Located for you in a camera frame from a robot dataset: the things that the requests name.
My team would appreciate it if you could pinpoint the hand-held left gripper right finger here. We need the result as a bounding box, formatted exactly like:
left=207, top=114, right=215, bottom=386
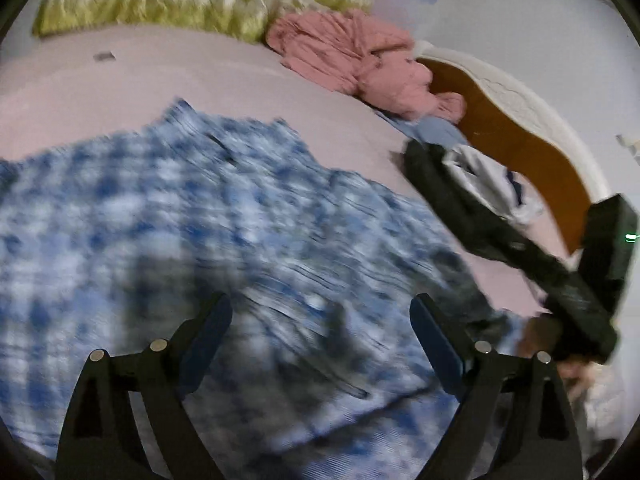
left=409, top=294, right=583, bottom=480

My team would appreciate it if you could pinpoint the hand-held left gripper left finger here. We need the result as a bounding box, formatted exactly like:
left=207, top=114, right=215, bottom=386
left=55, top=292, right=233, bottom=480

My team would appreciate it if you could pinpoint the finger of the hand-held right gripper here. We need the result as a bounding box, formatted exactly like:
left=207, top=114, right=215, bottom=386
left=502, top=235, right=573, bottom=293

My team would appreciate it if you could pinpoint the blue plaid shirt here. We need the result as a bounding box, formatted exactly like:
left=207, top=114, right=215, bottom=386
left=0, top=99, right=511, bottom=463

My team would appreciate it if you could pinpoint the person's right hand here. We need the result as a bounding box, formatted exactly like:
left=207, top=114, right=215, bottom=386
left=517, top=312, right=598, bottom=396

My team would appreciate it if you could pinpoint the white garment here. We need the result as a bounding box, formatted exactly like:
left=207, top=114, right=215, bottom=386
left=442, top=144, right=547, bottom=227

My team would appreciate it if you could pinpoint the black garment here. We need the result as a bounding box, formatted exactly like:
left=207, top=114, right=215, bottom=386
left=403, top=139, right=521, bottom=263

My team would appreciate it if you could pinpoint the white and wooden headboard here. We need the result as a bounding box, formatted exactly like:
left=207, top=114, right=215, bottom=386
left=411, top=40, right=615, bottom=257

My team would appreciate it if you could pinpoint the light blue cloth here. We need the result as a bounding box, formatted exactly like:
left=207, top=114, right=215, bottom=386
left=375, top=109, right=472, bottom=151

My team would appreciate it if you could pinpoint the pink quilt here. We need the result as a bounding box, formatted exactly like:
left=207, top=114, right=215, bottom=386
left=265, top=7, right=468, bottom=123

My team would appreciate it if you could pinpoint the pink bed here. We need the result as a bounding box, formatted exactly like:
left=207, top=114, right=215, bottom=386
left=0, top=22, right=576, bottom=480

